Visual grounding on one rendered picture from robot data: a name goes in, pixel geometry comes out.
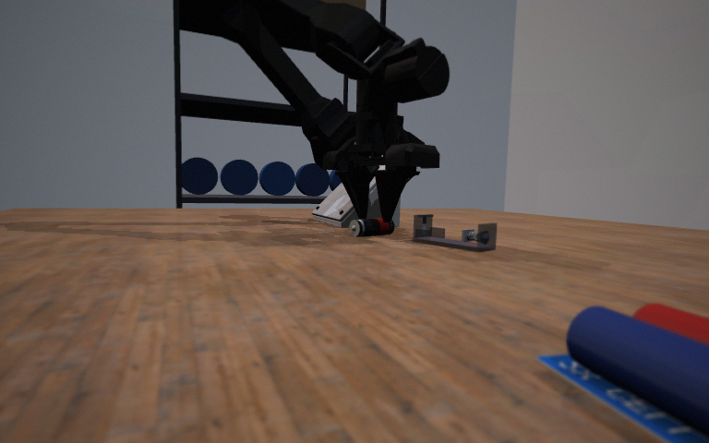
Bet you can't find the black and red battery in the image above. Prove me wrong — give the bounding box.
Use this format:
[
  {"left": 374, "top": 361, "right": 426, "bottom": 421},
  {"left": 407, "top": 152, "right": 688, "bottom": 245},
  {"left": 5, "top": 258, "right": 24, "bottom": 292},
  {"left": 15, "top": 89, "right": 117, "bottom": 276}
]
[{"left": 349, "top": 218, "right": 394, "bottom": 237}]

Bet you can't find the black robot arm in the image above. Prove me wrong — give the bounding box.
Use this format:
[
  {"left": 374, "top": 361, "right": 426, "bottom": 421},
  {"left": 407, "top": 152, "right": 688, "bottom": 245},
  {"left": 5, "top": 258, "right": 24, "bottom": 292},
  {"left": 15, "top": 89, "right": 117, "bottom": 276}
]
[{"left": 193, "top": 0, "right": 450, "bottom": 169}]

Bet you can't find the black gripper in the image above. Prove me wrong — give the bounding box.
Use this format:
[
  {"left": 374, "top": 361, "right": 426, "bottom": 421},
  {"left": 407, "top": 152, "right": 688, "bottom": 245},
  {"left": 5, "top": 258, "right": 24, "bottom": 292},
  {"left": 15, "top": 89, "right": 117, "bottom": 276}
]
[{"left": 323, "top": 104, "right": 439, "bottom": 222}]

